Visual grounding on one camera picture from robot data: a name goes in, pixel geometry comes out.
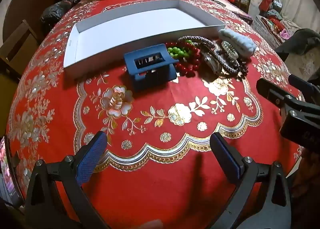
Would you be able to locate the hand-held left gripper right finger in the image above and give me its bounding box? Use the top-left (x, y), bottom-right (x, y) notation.
top-left (209, 132), bottom-right (293, 229)

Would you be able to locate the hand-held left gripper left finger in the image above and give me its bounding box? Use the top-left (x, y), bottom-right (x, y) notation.
top-left (25, 131), bottom-right (110, 229)

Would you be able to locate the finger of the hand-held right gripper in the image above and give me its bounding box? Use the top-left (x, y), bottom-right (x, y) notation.
top-left (256, 78), bottom-right (320, 117)
top-left (288, 74), bottom-right (320, 100)

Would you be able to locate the dark bead bracelet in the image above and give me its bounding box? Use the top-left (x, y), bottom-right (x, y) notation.
top-left (230, 57), bottom-right (249, 80)

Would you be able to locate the grey braided bracelet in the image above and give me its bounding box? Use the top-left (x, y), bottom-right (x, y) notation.
top-left (177, 35), bottom-right (239, 75)

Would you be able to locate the fluffy grey hair clip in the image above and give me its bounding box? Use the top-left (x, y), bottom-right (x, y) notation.
top-left (219, 29), bottom-right (257, 57)

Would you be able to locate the clear crystal bracelet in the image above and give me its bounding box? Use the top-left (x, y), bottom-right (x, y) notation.
top-left (221, 41), bottom-right (239, 58)

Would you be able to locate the red bead bracelet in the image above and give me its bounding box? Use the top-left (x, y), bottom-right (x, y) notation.
top-left (165, 40), bottom-right (203, 78)

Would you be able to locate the blue hair claw clip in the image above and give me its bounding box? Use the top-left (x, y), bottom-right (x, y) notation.
top-left (123, 43), bottom-right (180, 92)

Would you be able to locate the white cardboard box tray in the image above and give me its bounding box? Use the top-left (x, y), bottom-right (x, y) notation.
top-left (63, 0), bottom-right (225, 81)

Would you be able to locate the dark cloth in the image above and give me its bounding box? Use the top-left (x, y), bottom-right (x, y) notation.
top-left (275, 28), bottom-right (320, 56)

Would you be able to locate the sofa with patterned cover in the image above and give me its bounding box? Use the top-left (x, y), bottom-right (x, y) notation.
top-left (252, 14), bottom-right (303, 47)

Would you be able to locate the red floral tablecloth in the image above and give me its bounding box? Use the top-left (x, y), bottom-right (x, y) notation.
top-left (6, 0), bottom-right (310, 229)

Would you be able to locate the lit phone screen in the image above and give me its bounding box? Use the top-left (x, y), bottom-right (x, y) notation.
top-left (0, 135), bottom-right (25, 207)

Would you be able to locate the small wooden chair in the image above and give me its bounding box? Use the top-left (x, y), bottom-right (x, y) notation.
top-left (235, 0), bottom-right (253, 15)

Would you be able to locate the brown wooden chair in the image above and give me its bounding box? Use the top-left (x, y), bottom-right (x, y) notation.
top-left (0, 19), bottom-right (40, 75)

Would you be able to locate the black plastic bag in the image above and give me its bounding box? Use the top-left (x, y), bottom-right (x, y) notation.
top-left (40, 0), bottom-right (83, 27)

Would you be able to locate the green bead bracelet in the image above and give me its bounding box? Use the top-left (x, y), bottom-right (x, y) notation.
top-left (167, 40), bottom-right (194, 60)

